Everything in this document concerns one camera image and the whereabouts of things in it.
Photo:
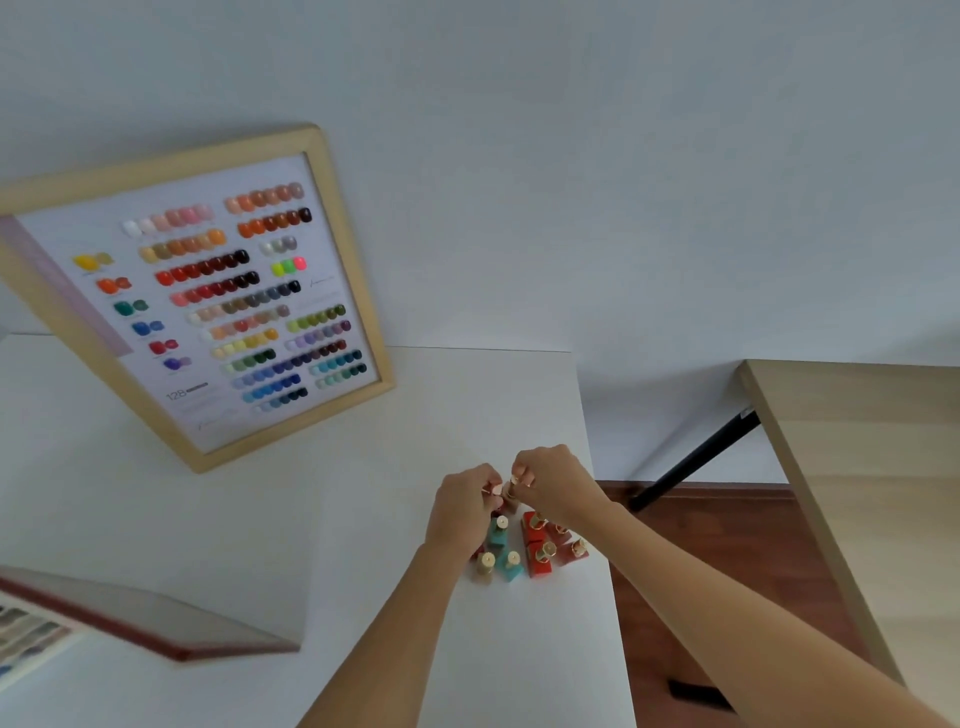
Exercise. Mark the brown nail polish bottle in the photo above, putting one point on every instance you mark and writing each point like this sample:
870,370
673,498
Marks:
509,495

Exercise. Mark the black table leg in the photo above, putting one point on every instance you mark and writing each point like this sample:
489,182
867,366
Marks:
694,459

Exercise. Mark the person's left forearm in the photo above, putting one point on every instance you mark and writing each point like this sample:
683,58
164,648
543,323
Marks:
397,637

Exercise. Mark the person's left fingers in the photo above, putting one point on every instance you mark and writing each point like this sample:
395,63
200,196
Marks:
491,480

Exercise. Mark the dusty pink nail polish bottle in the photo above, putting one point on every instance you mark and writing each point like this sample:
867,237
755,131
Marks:
575,550
559,532

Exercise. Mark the teal nail polish bottle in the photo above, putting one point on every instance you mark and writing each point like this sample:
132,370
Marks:
498,531
512,565

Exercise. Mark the beige nail polish bottle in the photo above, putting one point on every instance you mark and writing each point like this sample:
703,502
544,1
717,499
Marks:
485,565

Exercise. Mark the light wooden table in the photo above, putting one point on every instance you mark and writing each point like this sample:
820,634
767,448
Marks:
862,480

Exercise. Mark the person's left hand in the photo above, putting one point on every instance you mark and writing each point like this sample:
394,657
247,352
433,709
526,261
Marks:
457,510

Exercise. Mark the black table foot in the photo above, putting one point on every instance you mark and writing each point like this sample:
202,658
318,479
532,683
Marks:
697,694

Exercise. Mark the person's right hand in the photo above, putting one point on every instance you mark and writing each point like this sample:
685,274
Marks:
559,484

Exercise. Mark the person's right fingers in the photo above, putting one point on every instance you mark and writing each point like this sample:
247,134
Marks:
523,472

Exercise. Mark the person's right forearm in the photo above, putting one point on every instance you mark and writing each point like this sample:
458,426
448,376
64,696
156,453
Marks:
735,630

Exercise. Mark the wood framed nail colour chart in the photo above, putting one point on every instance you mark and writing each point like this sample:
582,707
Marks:
217,300

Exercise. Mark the red framed display board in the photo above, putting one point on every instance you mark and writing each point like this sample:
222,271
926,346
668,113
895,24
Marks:
142,615

